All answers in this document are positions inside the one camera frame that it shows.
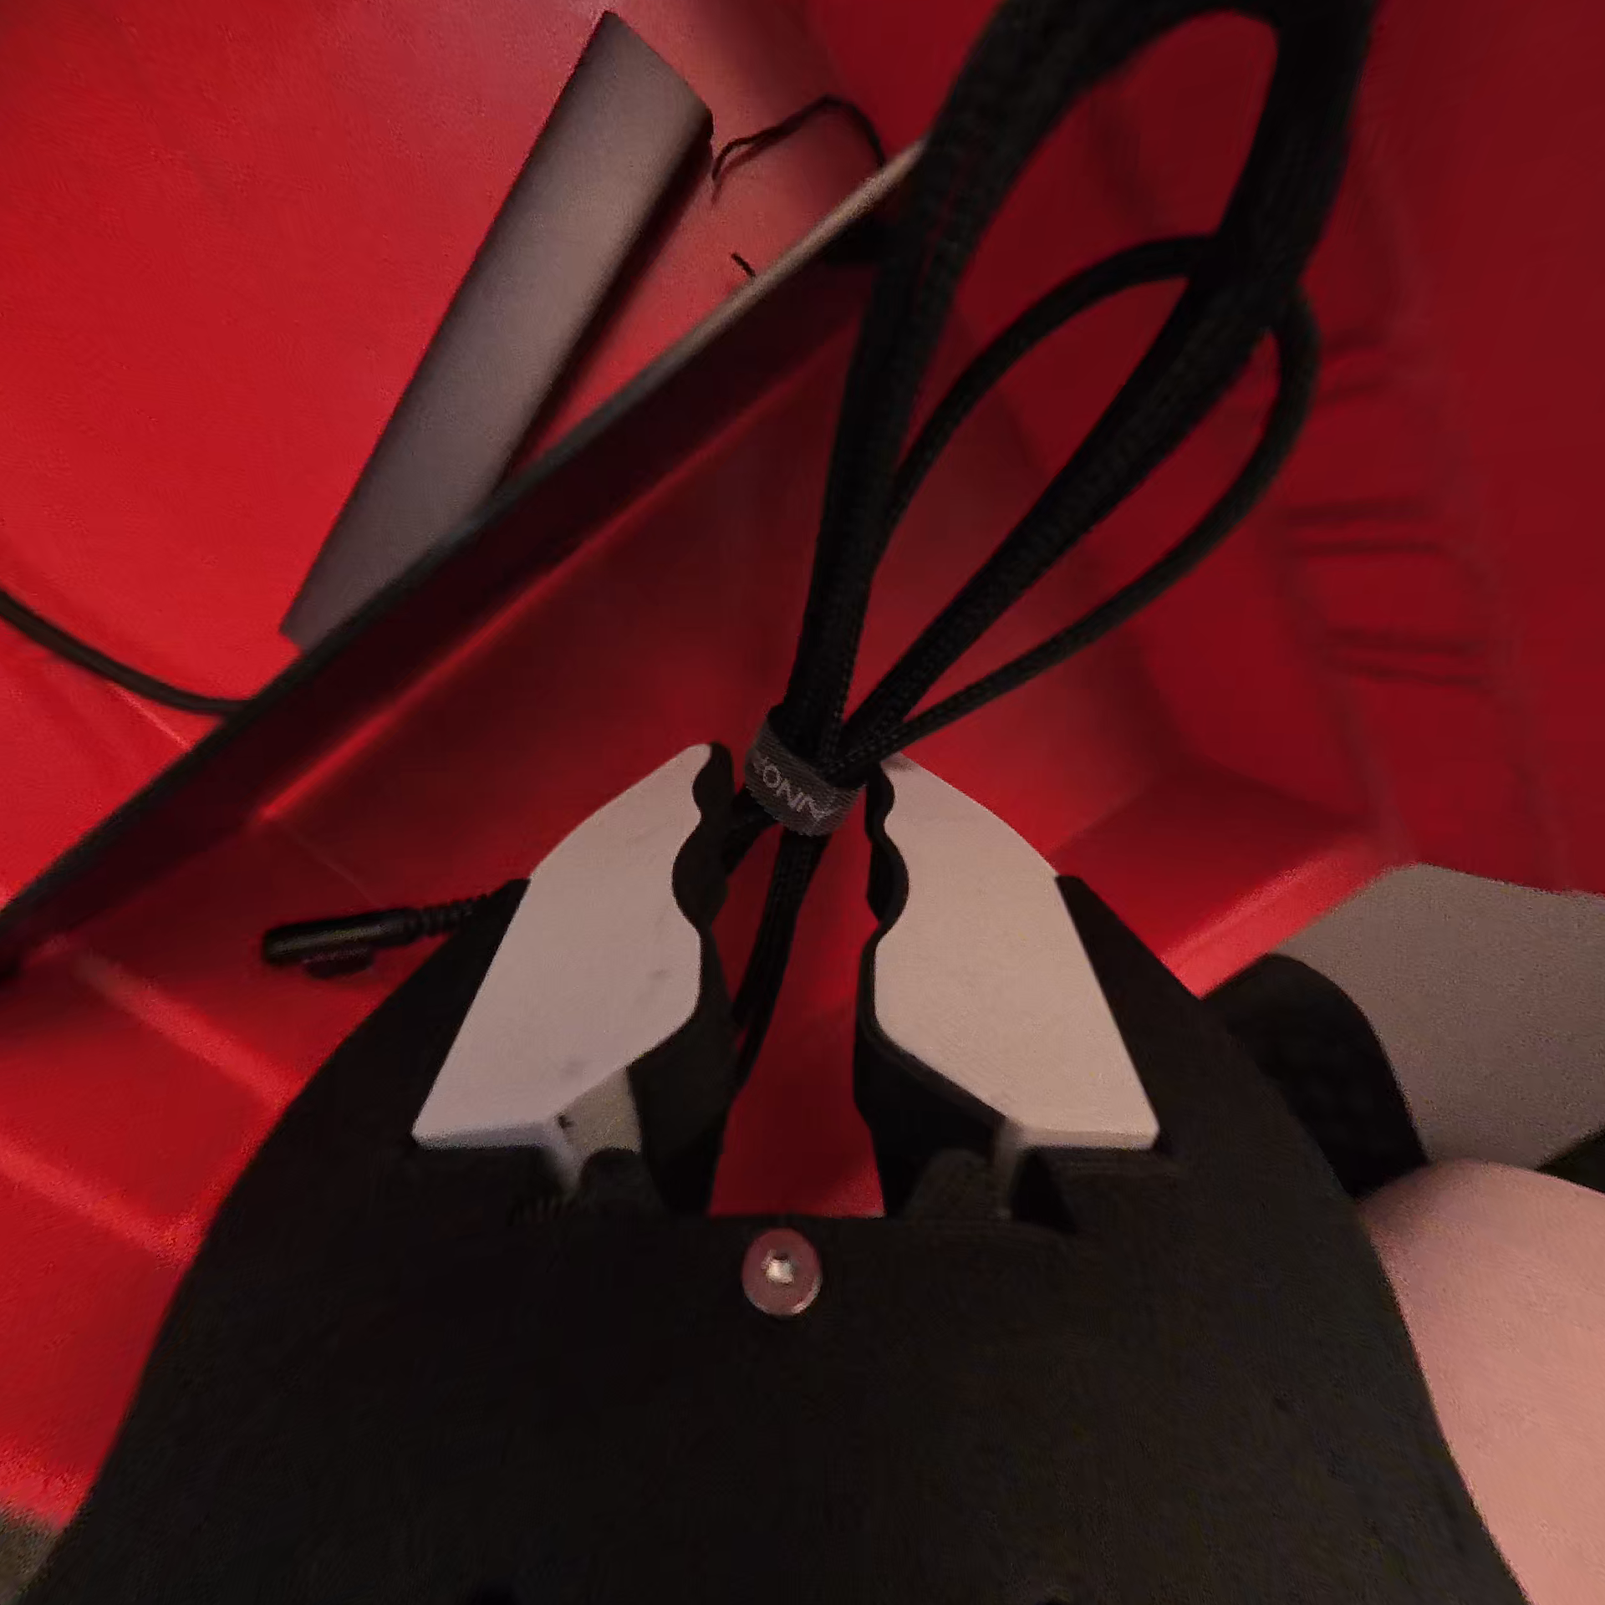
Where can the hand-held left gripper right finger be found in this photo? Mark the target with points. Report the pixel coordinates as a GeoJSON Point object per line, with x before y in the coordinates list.
{"type": "Point", "coordinates": [1005, 965]}

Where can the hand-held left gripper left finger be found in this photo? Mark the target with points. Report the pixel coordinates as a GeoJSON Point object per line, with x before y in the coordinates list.
{"type": "Point", "coordinates": [577, 954]}

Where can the red plastic bin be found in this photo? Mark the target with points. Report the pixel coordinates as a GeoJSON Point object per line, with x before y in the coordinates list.
{"type": "Point", "coordinates": [1378, 376]}

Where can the person's right forearm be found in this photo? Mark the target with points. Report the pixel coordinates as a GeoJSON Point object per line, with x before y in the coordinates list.
{"type": "Point", "coordinates": [1506, 1380]}

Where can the black fuzzy pad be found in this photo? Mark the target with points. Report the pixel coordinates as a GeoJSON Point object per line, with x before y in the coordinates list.
{"type": "Point", "coordinates": [1330, 1067]}

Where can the black bin divider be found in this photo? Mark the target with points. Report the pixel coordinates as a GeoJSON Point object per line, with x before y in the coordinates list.
{"type": "Point", "coordinates": [375, 659]}

